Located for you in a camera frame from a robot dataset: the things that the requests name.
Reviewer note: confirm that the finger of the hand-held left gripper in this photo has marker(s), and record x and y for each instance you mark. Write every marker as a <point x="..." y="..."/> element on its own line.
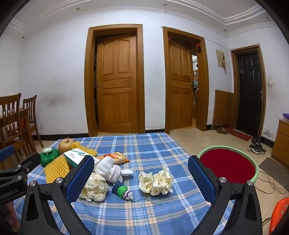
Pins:
<point x="6" y="156"/>
<point x="30" y="161"/>

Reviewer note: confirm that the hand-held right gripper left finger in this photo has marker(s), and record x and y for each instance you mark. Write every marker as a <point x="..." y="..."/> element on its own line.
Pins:
<point x="81" y="174"/>

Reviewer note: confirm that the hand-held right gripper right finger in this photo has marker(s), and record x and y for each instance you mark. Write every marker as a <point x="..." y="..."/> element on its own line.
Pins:
<point x="198" y="176"/>

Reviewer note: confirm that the white green cardboard box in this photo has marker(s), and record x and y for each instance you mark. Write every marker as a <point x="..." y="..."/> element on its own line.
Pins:
<point x="74" y="157"/>

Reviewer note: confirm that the cream paper ball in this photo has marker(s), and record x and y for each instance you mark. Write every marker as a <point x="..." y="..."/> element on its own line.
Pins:
<point x="97" y="187"/>
<point x="144" y="180"/>
<point x="163" y="180"/>

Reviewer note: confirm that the yellow foam fruit net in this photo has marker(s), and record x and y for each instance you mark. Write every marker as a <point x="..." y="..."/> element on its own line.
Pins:
<point x="56" y="169"/>
<point x="87" y="150"/>

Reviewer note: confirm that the white packet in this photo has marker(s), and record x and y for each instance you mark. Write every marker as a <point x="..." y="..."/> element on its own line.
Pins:
<point x="106" y="168"/>

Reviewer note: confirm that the red basin with green rim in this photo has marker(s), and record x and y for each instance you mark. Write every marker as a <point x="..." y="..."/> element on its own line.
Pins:
<point x="225" y="162"/>

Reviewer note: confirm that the orange snack packet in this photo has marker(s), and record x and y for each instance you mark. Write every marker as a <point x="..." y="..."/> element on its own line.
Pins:
<point x="115" y="157"/>

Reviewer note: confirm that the person's left hand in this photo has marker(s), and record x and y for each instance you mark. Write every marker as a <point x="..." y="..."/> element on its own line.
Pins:
<point x="8" y="212"/>

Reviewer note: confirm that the green plastic toy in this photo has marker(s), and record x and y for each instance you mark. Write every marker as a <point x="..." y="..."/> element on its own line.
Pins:
<point x="48" y="158"/>

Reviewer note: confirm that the brown red apple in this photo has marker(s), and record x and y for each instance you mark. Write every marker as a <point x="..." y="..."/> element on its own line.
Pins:
<point x="65" y="146"/>

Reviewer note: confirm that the wooden dining chair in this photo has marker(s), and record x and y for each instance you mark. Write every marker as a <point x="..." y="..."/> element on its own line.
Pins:
<point x="31" y="113"/>
<point x="11" y="117"/>

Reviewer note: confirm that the brown slippers pair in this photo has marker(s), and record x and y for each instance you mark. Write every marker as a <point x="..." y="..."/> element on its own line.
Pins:
<point x="221" y="130"/>

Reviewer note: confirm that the red doormat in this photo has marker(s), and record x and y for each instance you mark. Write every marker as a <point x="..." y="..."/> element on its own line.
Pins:
<point x="239" y="133"/>

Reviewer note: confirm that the black white sneakers pair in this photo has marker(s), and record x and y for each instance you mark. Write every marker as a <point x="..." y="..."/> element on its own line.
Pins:
<point x="256" y="149"/>

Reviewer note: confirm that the blue plaid blanket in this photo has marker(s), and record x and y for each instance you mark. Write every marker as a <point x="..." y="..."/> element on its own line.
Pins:
<point x="146" y="214"/>

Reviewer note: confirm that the dark shoes pair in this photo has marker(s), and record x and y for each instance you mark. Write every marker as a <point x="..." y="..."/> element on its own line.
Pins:
<point x="256" y="140"/>

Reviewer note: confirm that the grey floor mat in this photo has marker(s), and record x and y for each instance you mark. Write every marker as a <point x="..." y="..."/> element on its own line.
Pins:
<point x="273" y="167"/>

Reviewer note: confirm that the wooden panel door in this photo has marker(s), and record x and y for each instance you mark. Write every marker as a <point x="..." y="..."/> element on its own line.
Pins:
<point x="180" y="90"/>
<point x="117" y="85"/>

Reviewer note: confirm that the orange plastic stool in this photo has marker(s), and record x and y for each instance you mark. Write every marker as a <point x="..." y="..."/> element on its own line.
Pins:
<point x="280" y="214"/>

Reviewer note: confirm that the wooden low cabinet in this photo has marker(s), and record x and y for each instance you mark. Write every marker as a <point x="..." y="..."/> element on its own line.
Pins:
<point x="281" y="140"/>

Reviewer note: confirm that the black entrance door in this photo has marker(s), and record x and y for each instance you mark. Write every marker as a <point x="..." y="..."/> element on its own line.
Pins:
<point x="249" y="90"/>

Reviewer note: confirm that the purple cloth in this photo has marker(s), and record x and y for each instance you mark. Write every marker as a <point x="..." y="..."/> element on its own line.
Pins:
<point x="286" y="116"/>

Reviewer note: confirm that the wooden wall panel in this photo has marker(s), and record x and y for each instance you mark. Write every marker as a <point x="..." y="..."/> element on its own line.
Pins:
<point x="223" y="108"/>

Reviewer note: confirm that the wooden door frame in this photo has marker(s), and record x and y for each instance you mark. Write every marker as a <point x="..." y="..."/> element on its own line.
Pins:
<point x="141" y="79"/>
<point x="203" y="90"/>

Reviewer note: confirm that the brown entrance door frame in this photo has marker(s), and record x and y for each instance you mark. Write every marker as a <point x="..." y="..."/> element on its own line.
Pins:
<point x="233" y="90"/>

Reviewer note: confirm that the white wall switch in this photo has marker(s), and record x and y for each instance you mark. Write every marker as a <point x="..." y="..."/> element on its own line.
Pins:
<point x="272" y="83"/>

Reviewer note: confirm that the beige wall electric box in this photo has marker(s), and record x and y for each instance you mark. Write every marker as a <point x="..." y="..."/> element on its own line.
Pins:
<point x="219" y="58"/>

